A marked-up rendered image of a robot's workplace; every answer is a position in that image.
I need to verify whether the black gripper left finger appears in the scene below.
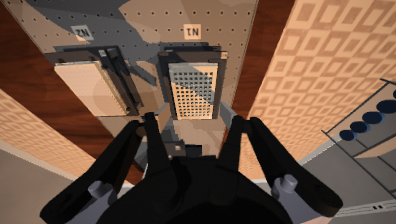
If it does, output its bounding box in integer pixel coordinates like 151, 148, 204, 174
39, 103, 179, 224

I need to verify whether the grey label with black text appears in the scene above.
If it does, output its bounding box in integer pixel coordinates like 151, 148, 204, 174
71, 25, 94, 41

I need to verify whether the white well plate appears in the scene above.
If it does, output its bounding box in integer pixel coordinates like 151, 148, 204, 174
168, 63, 218, 120

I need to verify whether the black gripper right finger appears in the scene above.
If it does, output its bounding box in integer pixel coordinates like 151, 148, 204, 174
208, 101, 343, 224

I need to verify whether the tan square label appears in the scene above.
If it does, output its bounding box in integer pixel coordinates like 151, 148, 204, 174
184, 24, 201, 39

